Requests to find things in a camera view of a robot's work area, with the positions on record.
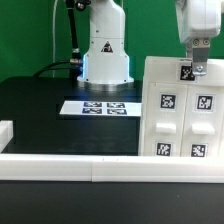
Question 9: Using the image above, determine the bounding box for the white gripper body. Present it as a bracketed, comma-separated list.
[175, 0, 222, 44]

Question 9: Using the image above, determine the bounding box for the gripper finger with grey tip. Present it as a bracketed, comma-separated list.
[186, 38, 210, 76]

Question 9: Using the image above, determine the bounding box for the white cabinet body box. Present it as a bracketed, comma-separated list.
[137, 79, 224, 158]

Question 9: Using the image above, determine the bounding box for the white cabinet top block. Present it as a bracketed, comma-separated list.
[143, 56, 224, 87]

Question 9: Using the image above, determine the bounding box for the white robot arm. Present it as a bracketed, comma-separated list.
[77, 0, 224, 91]

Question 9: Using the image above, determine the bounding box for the white base marker sheet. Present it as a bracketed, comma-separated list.
[60, 101, 141, 117]

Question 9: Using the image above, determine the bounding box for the white obstacle fence left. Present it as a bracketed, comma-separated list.
[0, 121, 13, 153]

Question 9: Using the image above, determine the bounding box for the white obstacle fence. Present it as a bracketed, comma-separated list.
[0, 121, 13, 153]
[0, 154, 224, 183]

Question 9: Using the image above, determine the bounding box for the white obstacle fence front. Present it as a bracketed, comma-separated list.
[0, 154, 224, 183]

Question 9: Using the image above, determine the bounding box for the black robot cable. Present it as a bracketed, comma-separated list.
[32, 0, 92, 79]

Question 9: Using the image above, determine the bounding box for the white thin cable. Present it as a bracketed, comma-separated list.
[51, 0, 59, 78]

